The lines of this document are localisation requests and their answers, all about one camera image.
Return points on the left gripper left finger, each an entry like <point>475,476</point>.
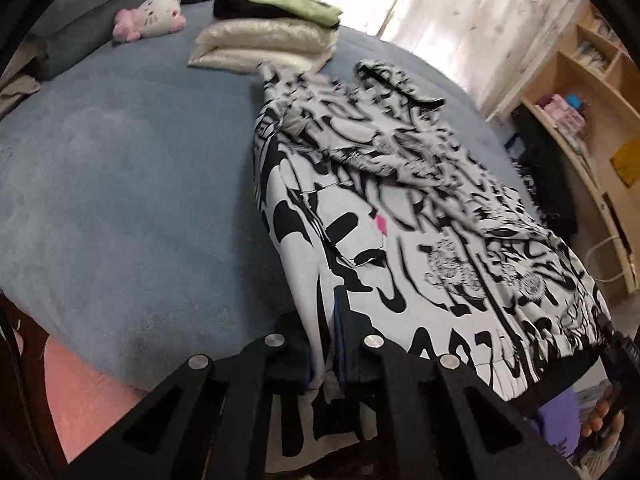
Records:
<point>210,419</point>

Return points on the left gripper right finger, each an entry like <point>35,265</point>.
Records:
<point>435,419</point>

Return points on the white black graffiti print jacket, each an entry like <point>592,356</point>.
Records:
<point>373,204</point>

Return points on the black white patterned clothes pile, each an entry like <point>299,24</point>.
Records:
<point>537,159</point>

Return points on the yellow cloth on shelf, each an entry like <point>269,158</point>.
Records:
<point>626,162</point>

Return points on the pink drawer organizer box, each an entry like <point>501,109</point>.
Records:
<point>565,118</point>

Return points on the wooden curved bookshelf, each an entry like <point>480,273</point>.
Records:
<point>592,70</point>

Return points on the folded cream puffer jacket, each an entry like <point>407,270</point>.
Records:
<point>241,45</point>

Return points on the floral sheer curtain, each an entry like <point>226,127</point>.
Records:
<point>490,48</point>

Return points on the white pink cat plush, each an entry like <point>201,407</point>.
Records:
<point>152,19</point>

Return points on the blue grey pillow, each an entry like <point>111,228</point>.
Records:
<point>70,30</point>

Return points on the folded green black jacket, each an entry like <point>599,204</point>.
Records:
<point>314,11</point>

